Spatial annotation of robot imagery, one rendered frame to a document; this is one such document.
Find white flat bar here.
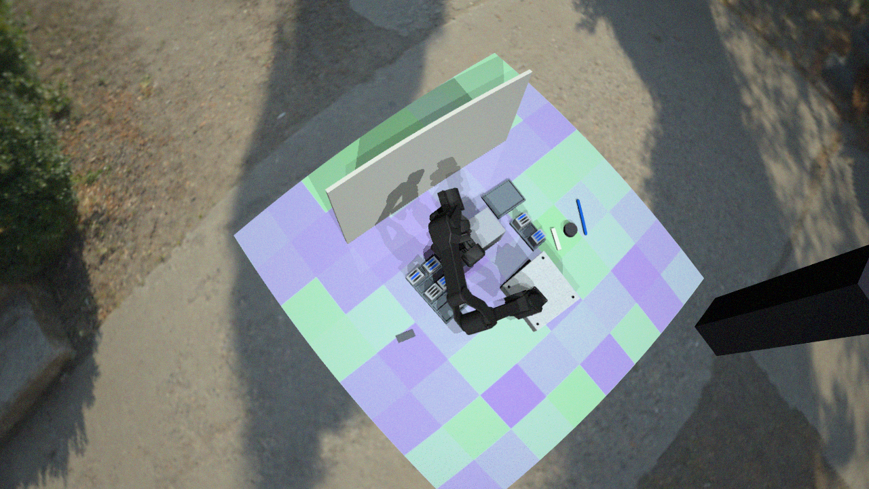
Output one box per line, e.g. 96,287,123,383
551,228,561,251

